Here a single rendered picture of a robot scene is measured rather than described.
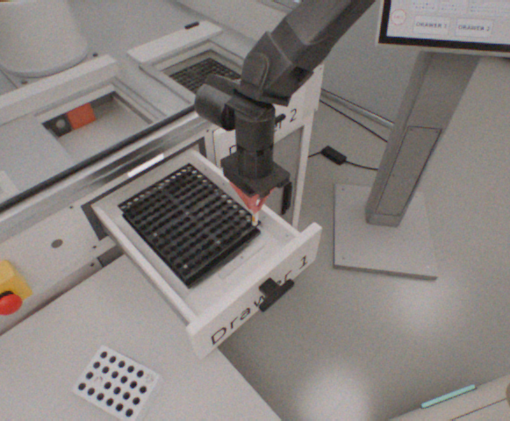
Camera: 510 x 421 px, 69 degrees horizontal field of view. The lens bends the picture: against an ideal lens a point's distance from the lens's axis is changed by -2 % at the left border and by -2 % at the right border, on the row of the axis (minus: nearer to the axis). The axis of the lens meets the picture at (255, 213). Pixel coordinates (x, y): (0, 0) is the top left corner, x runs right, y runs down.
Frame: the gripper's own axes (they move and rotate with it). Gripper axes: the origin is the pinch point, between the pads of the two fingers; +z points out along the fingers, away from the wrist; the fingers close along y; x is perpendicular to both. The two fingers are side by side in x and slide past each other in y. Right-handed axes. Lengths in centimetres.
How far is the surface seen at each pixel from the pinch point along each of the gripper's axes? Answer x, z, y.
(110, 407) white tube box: -36.1, 16.8, 6.1
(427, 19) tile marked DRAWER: 74, -10, -14
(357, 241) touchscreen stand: 76, 88, -14
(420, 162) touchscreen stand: 93, 46, -7
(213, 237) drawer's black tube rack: -7.4, 5.2, -2.8
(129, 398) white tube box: -33.1, 16.7, 7.0
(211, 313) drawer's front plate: -17.3, 3.2, 9.9
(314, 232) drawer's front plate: 5.2, 2.3, 9.9
